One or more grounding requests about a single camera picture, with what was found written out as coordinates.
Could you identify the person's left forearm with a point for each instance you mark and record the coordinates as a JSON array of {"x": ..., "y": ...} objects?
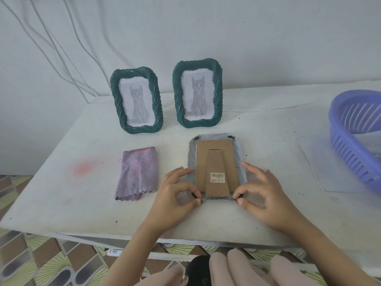
[{"x": 131, "y": 259}]

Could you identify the purple cleaning cloth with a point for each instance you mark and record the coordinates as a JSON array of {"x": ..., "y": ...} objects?
[{"x": 137, "y": 175}]

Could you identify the person's right forearm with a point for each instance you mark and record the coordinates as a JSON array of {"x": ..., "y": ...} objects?
[{"x": 327, "y": 259}]

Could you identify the person's right hand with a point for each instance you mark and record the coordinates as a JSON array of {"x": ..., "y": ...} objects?
[{"x": 276, "y": 208}]

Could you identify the person's left hand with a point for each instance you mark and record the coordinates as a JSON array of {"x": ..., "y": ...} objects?
[{"x": 169, "y": 211}]

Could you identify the brown cardboard backing board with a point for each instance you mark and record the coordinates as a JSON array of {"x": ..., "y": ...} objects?
[{"x": 217, "y": 160}]

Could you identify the purple plastic basket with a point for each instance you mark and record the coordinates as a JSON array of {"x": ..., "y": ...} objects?
[{"x": 342, "y": 151}]

